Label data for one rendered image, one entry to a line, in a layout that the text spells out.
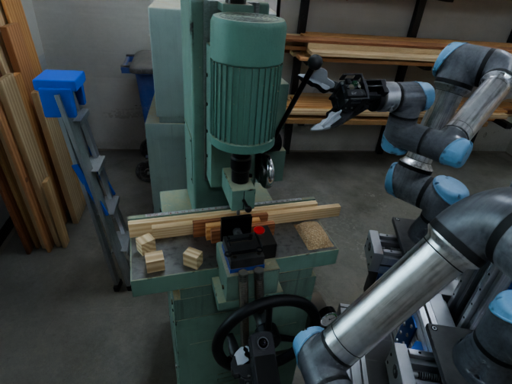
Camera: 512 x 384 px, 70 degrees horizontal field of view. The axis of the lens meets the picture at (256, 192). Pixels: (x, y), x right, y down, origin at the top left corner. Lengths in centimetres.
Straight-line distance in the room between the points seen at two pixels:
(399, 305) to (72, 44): 318
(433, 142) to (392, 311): 52
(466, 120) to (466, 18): 295
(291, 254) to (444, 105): 69
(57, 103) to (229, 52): 99
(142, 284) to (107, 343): 104
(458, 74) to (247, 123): 72
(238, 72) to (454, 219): 53
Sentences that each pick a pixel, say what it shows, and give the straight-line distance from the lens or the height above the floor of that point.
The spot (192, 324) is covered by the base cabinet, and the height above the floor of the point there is 68.
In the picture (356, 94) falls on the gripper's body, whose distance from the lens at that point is 91.
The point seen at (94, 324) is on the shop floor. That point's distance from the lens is 213.
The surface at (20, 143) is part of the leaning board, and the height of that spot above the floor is 72.
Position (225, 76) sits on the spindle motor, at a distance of 87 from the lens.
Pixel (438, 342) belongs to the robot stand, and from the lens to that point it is 112.
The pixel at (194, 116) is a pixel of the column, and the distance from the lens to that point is 114.
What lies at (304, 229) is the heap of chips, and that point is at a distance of 115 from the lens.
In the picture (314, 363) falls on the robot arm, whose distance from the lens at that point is 70.
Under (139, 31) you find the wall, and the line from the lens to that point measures 332.
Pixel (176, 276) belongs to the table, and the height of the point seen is 89.
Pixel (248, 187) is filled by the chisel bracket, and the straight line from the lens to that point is 103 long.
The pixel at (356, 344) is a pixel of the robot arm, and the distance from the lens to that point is 67.
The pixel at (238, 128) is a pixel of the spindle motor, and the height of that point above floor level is 127.
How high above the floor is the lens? 162
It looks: 33 degrees down
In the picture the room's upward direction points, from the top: 5 degrees clockwise
